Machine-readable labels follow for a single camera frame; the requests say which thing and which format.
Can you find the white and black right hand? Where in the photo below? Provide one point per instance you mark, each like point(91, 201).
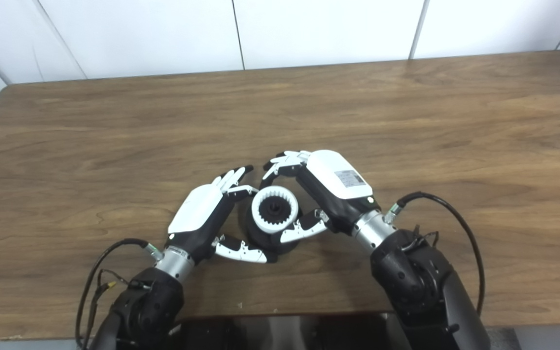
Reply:
point(338, 184)

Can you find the white and black left hand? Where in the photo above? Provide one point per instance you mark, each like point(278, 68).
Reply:
point(197, 214)

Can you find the round black plastic part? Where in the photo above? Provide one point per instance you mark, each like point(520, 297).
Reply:
point(265, 240)

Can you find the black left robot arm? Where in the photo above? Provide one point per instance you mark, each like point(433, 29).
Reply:
point(148, 306)

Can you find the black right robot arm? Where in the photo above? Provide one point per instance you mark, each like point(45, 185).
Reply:
point(421, 287)

